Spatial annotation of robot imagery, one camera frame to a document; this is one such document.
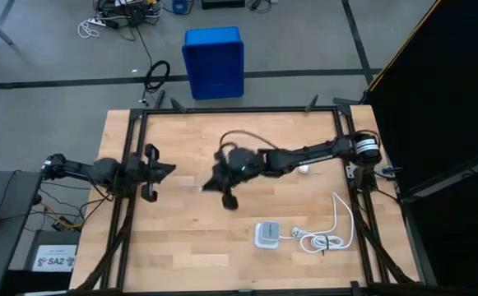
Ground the white power strip tower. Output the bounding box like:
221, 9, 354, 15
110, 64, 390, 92
253, 220, 281, 250

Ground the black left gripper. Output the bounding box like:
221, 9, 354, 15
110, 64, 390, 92
125, 142, 177, 203

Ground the black curtain with yellow edge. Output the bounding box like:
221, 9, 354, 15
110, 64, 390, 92
364, 0, 478, 296

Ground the black coiled cable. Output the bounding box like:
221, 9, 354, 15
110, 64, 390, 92
142, 60, 172, 106

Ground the grey desk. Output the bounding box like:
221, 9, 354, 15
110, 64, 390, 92
0, 170, 44, 296

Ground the yellow cable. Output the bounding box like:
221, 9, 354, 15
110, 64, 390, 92
39, 203, 84, 231

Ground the blue plastic bin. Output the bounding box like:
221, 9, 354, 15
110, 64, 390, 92
181, 26, 246, 101

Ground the black aluminium table frame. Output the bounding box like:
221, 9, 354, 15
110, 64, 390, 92
73, 95, 425, 296

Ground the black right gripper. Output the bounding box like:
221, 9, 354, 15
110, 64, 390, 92
202, 144, 240, 211

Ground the black computer case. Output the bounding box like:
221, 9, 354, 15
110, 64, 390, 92
10, 229, 81, 296

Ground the white SA2 label sign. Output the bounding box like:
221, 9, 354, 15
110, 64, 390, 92
31, 244, 78, 273

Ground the white power cord with plug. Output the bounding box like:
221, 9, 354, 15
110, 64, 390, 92
280, 192, 355, 257

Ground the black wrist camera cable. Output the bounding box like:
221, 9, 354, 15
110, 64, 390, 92
220, 130, 281, 151

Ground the black flat box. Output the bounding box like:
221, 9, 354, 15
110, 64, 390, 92
201, 0, 246, 10

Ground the white floor power strip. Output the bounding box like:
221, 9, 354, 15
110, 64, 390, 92
77, 16, 118, 39

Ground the black electronics cable clutter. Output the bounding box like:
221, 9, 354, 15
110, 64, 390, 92
94, 0, 164, 28

